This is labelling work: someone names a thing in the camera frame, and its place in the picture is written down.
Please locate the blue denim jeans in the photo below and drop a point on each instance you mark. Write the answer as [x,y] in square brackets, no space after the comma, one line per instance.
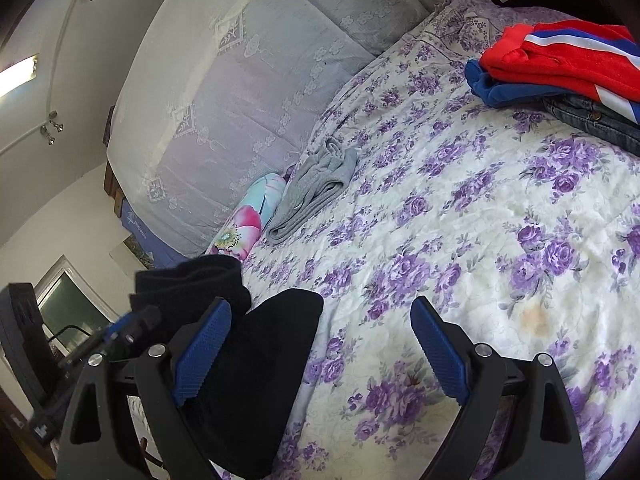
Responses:
[595,119]

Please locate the purple floral bed quilt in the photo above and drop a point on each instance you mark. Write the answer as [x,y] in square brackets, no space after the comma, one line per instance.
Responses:
[515,226]

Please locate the black pants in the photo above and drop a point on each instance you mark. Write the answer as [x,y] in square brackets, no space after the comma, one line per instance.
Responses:
[241,410]

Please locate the red white blue garment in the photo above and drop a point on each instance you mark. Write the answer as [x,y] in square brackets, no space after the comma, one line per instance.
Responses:
[528,62]

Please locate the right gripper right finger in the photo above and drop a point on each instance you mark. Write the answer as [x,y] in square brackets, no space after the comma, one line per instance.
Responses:
[524,404]

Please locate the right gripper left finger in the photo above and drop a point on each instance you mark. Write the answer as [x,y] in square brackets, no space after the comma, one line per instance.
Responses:
[98,438]

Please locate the floral turquoise pink blanket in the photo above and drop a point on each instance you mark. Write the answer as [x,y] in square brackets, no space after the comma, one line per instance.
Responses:
[245,225]

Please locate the blue patterned bedding bag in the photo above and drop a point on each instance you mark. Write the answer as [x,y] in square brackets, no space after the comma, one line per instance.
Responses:
[154,253]

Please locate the purple floral pillow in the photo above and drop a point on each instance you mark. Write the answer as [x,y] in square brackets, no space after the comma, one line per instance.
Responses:
[472,26]

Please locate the folded grey garment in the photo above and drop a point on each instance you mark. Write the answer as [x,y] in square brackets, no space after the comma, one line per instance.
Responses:
[318,182]

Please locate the window with white frame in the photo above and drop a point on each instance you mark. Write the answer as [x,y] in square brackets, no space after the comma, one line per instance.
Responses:
[70,308]

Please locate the ceiling light fixture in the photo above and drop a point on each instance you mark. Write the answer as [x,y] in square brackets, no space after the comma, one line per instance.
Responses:
[26,71]

